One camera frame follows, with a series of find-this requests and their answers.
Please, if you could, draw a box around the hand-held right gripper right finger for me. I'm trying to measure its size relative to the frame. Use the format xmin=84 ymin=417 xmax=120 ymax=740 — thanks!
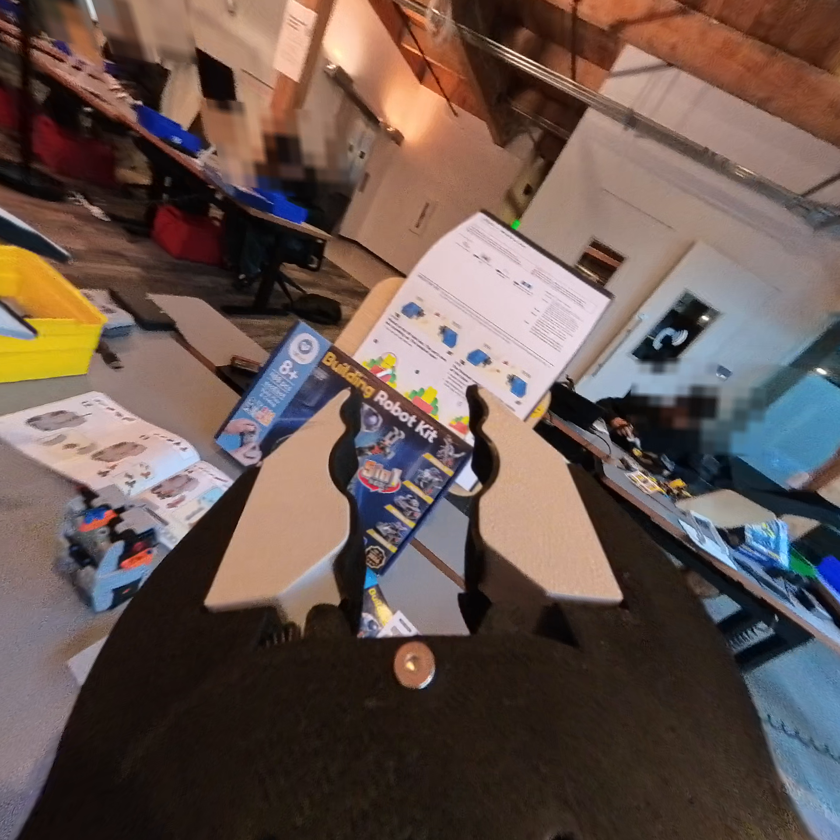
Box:
xmin=459 ymin=386 xmax=623 ymax=634

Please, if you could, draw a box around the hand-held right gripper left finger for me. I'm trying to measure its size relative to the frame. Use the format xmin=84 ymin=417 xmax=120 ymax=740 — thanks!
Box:
xmin=205 ymin=387 xmax=366 ymax=634

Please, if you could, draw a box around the grey toy robot assembly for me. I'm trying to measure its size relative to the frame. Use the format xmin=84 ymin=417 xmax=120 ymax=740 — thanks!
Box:
xmin=58 ymin=489 xmax=165 ymax=613

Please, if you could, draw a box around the blue robot kit box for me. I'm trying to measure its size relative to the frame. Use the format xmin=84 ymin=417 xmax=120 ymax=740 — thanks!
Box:
xmin=215 ymin=277 xmax=480 ymax=578

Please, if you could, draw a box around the blue closed booklet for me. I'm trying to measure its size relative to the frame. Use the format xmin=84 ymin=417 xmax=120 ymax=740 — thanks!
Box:
xmin=360 ymin=570 xmax=421 ymax=639

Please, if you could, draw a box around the cluttered wooden table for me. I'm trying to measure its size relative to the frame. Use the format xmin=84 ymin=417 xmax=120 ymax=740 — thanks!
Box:
xmin=548 ymin=387 xmax=840 ymax=654

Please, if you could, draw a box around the open instruction booklet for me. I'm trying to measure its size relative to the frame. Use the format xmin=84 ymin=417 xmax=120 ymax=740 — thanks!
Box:
xmin=0 ymin=392 xmax=234 ymax=546

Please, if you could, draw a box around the white printed instruction sheet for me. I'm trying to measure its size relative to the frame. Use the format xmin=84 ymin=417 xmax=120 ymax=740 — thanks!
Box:
xmin=353 ymin=211 xmax=616 ymax=422

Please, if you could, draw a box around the black flat box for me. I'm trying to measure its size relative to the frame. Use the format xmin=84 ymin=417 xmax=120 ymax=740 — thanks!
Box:
xmin=112 ymin=289 xmax=175 ymax=329

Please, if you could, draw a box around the light grey device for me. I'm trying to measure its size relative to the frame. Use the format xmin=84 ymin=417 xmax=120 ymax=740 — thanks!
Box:
xmin=82 ymin=289 xmax=135 ymax=337

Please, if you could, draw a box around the red bag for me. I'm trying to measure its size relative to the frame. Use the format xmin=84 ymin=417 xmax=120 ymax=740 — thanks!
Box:
xmin=152 ymin=205 xmax=225 ymax=265
xmin=31 ymin=115 xmax=118 ymax=186

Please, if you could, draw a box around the blue plastic bin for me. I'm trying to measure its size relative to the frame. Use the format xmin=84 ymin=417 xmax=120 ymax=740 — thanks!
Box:
xmin=136 ymin=105 xmax=207 ymax=156
xmin=252 ymin=185 xmax=309 ymax=225

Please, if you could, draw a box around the yellow plastic bin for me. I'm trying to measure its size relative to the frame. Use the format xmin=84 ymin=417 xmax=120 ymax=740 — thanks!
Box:
xmin=0 ymin=246 xmax=107 ymax=383

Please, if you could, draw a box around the metal ceiling pipe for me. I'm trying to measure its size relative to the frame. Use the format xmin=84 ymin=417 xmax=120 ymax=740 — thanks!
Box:
xmin=394 ymin=0 xmax=840 ymax=224

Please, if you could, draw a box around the white paper notice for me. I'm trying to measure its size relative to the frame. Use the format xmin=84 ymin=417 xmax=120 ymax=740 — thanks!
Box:
xmin=274 ymin=0 xmax=320 ymax=83

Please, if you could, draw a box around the long wooden table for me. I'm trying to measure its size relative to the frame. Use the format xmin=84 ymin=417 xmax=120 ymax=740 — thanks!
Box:
xmin=0 ymin=20 xmax=332 ymax=316

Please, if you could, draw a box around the black wall sign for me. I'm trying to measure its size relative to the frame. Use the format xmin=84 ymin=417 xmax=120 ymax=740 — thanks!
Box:
xmin=633 ymin=292 xmax=718 ymax=361

